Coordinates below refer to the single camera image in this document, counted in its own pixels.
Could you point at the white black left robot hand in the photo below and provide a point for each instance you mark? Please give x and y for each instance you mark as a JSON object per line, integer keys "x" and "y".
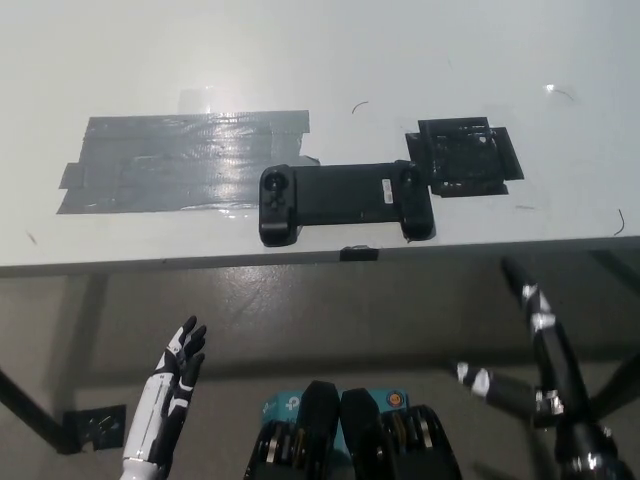
{"x": 167, "y": 385}

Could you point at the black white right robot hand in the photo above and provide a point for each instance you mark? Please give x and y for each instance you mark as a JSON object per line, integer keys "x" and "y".
{"x": 555, "y": 360}

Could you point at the black robot torso teal tops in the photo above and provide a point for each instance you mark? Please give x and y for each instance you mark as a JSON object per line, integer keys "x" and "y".
{"x": 360, "y": 440}

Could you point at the black mobile game controller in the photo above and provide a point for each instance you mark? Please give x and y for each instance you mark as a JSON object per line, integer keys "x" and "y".
{"x": 345, "y": 195}

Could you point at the black tape square patch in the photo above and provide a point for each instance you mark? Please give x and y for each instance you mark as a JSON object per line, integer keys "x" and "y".
{"x": 465, "y": 157}

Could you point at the grey duct tape patch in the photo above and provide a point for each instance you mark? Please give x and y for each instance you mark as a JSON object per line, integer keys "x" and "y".
{"x": 175, "y": 165}

